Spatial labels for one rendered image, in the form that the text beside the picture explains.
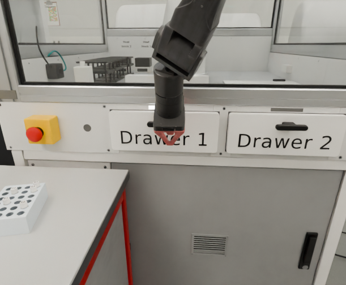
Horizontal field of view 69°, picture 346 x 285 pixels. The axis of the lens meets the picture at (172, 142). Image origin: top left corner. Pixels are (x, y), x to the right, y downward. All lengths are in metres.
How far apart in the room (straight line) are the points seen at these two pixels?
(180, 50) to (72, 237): 0.38
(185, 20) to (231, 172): 0.48
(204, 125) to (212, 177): 0.17
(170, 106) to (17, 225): 0.36
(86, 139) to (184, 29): 0.46
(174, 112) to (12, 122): 0.50
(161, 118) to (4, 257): 0.37
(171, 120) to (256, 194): 0.39
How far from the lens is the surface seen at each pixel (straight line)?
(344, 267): 1.72
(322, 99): 0.73
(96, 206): 0.59
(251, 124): 0.67
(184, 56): 0.42
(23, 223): 0.56
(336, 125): 0.74
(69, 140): 0.77
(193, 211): 0.82
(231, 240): 0.90
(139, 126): 0.67
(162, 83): 0.47
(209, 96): 0.66
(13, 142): 0.87
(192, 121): 0.65
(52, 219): 0.59
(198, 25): 0.40
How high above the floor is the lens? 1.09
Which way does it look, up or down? 22 degrees down
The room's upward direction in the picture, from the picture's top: straight up
